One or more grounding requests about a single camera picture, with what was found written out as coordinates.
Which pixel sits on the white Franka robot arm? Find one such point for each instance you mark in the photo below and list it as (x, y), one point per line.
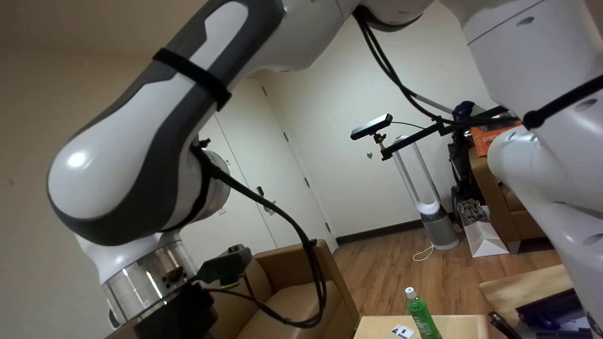
(156, 143)

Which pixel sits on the low wooden board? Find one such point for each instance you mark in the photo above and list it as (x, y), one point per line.
(520, 288)

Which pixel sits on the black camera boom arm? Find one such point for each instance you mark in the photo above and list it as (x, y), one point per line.
(426, 131)

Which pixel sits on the white paper bag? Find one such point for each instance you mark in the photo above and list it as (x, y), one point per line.
(482, 237)

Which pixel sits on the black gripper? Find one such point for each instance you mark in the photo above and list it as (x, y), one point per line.
(175, 312)

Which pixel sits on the wooden cabinet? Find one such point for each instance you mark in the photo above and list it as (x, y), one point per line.
(505, 207)

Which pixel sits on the brown leather sofa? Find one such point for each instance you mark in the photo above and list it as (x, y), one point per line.
(294, 301)

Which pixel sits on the black upright bag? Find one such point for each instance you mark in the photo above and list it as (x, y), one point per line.
(464, 169)

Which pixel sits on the green plastic bottle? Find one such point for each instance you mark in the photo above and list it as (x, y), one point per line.
(420, 316)

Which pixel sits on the small white card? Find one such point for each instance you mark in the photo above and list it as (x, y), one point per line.
(401, 331)

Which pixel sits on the purple black device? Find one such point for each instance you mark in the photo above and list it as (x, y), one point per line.
(552, 312)

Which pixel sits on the black stereo camera bar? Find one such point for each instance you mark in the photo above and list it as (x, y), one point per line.
(369, 126)

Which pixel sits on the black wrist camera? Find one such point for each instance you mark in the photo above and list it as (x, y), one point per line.
(226, 263)

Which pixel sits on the white tower fan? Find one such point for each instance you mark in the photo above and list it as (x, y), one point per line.
(433, 218)

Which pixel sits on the orange box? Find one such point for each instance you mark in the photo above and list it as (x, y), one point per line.
(486, 133)

